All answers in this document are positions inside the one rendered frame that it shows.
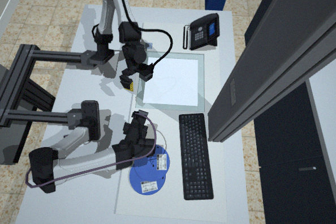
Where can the black desk telephone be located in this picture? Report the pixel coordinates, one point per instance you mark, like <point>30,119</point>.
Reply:
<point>203,31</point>

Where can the blue component reel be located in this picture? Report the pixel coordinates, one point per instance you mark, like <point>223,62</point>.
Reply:
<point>144,187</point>
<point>145,170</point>

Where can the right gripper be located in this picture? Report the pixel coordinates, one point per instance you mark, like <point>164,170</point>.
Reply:
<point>127,130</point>

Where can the black computer keyboard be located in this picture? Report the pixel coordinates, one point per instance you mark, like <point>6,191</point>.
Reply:
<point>197,179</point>

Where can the white desk top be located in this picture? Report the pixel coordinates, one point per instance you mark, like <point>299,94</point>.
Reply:
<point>169,201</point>

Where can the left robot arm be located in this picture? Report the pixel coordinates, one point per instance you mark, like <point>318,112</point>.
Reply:
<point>132,50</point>

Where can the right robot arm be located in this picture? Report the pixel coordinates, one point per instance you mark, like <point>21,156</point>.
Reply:
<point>51,160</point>

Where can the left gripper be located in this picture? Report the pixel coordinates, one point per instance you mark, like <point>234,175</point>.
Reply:
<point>124,79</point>

